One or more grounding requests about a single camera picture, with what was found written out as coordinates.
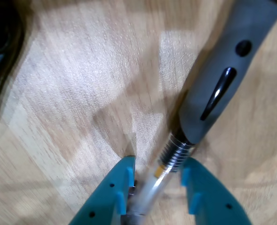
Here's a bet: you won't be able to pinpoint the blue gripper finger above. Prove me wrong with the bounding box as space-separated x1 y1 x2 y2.
181 157 253 225
69 156 137 225

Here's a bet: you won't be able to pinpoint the grey grip retractable pen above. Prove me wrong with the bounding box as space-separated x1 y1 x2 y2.
121 0 277 225

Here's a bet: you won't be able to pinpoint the black mesh pen holder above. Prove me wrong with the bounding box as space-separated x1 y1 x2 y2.
0 0 26 129

